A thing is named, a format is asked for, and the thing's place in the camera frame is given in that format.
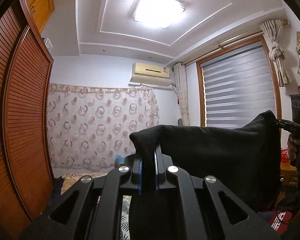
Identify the metal curtain rod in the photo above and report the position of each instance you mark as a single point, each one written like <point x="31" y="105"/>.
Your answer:
<point x="240" y="38"/>

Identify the beige window curtain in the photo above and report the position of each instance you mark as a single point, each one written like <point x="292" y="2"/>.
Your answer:
<point x="276" y="52"/>
<point x="182" y="97"/>

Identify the red plastic basket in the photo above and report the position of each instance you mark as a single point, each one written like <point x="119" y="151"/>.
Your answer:
<point x="285" y="156"/>

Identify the navy blue garment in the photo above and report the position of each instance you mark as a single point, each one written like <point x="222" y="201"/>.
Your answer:
<point x="56" y="190"/>

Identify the floral blanket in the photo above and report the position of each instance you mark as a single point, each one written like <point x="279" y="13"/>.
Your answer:
<point x="72" y="180"/>

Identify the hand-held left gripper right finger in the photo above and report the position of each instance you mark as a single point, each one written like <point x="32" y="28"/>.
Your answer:
<point x="156" y="167"/>

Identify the wooden louvred wardrobe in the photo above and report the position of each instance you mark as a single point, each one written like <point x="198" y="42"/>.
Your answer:
<point x="22" y="105"/>

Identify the cream wall air conditioner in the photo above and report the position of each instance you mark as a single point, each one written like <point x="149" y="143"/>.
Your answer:
<point x="151" y="73"/>

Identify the square ceiling lamp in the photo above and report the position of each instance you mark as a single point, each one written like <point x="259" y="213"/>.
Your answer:
<point x="160" y="6"/>

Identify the blue tissue box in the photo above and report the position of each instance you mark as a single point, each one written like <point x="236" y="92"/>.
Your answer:
<point x="120" y="160"/>

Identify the white plastic box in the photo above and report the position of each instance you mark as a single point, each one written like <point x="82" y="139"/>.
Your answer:
<point x="48" y="45"/>

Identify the person's right hand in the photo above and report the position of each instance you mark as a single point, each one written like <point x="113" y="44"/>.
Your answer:
<point x="295" y="150"/>

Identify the palm leaf print blanket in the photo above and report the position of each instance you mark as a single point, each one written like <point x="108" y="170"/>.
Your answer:
<point x="126" y="210"/>

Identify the circle patterned sheer curtain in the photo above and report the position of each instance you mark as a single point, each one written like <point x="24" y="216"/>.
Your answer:
<point x="95" y="125"/>

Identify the grey oval object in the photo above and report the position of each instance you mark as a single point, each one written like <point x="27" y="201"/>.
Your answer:
<point x="180" y="122"/>

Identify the wooden overhead cabinet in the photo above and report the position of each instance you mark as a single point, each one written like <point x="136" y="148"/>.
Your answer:
<point x="40" y="2"/>

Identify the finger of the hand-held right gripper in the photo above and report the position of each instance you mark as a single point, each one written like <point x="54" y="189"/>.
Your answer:
<point x="285" y="122"/>
<point x="290" y="129"/>

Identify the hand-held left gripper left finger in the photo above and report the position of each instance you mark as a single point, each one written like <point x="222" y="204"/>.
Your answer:
<point x="140" y="172"/>

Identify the wooden window frame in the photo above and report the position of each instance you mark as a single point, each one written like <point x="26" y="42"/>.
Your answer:
<point x="278" y="100"/>

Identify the wooden sideboard cabinet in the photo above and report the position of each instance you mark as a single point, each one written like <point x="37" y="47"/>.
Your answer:
<point x="288" y="176"/>

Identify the black printed t-shirt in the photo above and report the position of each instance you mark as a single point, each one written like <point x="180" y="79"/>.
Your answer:
<point x="215" y="150"/>

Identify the grey zebra window blind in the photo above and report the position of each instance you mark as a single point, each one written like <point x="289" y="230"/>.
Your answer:
<point x="240" y="85"/>

